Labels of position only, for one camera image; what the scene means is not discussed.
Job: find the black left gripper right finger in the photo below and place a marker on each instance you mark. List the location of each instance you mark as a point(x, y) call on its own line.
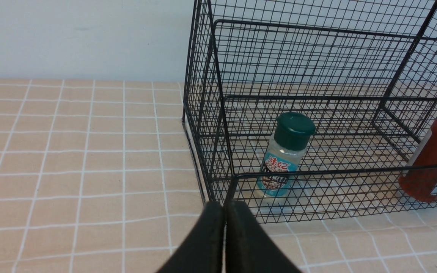
point(248, 248)

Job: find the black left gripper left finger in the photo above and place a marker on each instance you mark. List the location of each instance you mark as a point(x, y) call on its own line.
point(201, 251)

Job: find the green-capped seasoning bottle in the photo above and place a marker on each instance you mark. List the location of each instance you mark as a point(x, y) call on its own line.
point(286, 147)

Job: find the red sauce bottle yellow cap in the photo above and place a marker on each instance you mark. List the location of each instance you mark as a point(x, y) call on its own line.
point(434, 155)

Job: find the black wire shelf rack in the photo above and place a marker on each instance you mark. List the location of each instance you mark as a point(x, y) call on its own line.
point(364, 71)

